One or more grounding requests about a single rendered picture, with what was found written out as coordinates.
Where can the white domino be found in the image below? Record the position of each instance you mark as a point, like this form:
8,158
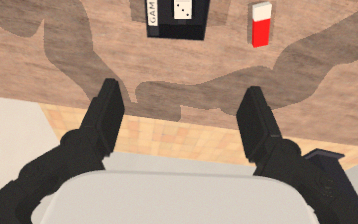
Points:
182,9

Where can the black rack of bins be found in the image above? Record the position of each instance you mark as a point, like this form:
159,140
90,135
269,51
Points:
161,22

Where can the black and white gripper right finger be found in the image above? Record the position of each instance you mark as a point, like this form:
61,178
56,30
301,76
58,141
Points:
280,159

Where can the red and white eraser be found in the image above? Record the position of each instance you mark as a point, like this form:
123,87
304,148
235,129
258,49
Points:
261,24

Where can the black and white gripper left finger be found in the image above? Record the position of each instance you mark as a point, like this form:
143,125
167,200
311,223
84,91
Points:
80,151

